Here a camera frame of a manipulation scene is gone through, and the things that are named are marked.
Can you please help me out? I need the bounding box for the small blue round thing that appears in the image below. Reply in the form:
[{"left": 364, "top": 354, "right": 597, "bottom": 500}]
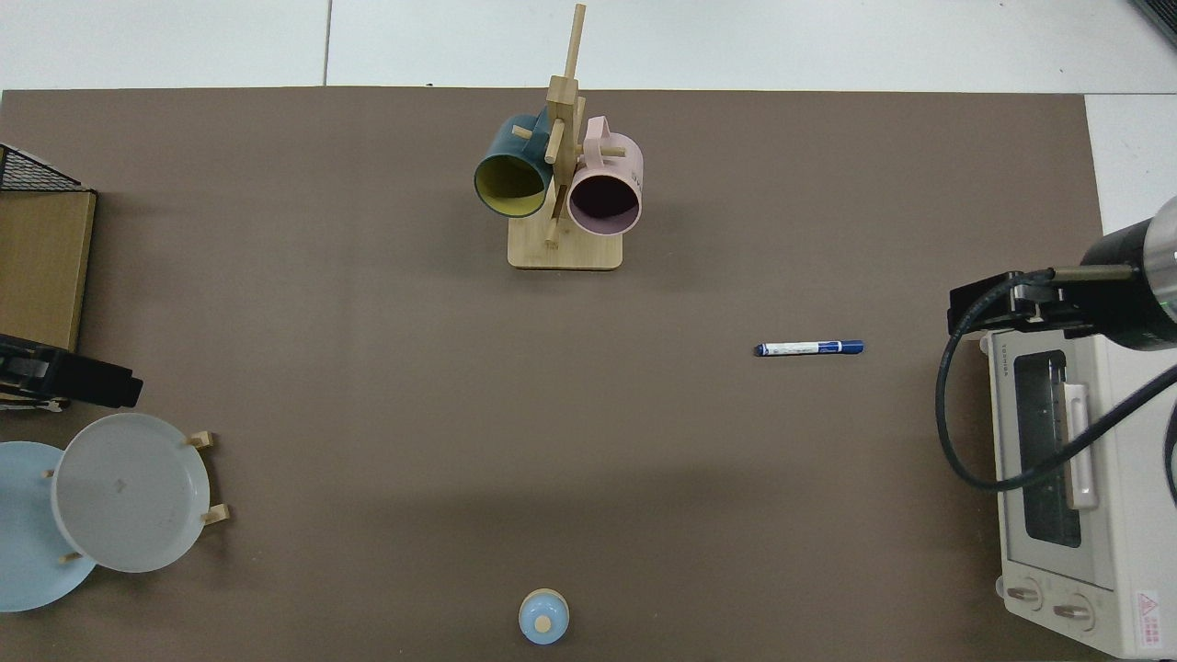
[{"left": 519, "top": 589, "right": 570, "bottom": 645}]

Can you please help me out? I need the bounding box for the teal cup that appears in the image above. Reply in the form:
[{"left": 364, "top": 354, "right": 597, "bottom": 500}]
[{"left": 474, "top": 112, "right": 557, "bottom": 219}]

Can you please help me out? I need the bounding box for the dark equipment corner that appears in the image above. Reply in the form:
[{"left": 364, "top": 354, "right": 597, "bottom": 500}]
[{"left": 1129, "top": 0, "right": 1177, "bottom": 49}]

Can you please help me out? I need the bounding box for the wooden plate rack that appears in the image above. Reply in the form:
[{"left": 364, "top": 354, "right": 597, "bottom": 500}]
[{"left": 41, "top": 430, "right": 231, "bottom": 564}]

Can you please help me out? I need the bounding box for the brown table cloth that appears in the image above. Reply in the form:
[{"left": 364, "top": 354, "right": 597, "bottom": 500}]
[{"left": 0, "top": 87, "right": 1112, "bottom": 662}]

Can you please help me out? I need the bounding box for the pale blue plate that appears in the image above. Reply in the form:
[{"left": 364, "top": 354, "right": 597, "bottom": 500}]
[{"left": 0, "top": 441, "right": 97, "bottom": 612}]

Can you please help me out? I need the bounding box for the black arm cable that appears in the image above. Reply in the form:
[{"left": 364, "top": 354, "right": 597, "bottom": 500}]
[{"left": 935, "top": 265, "right": 1177, "bottom": 493}]

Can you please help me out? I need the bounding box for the pink cup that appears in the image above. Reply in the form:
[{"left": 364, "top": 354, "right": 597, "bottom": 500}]
[{"left": 566, "top": 116, "right": 644, "bottom": 237}]

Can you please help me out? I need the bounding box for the wooden cup stand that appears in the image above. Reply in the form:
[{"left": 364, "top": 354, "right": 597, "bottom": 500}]
[{"left": 508, "top": 3, "right": 626, "bottom": 270}]

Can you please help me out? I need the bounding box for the grey plate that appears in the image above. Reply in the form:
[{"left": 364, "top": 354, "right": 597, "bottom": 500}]
[{"left": 51, "top": 413, "right": 211, "bottom": 574}]

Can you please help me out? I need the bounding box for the wire basket with wooden floor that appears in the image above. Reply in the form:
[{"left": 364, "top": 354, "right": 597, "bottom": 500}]
[{"left": 0, "top": 143, "right": 97, "bottom": 412}]

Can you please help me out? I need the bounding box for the blue and white marker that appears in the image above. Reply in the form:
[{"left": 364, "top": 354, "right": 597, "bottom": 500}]
[{"left": 754, "top": 339, "right": 865, "bottom": 358}]

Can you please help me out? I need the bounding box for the pale toaster oven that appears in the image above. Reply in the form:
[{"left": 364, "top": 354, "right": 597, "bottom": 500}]
[{"left": 979, "top": 326, "right": 1177, "bottom": 659}]

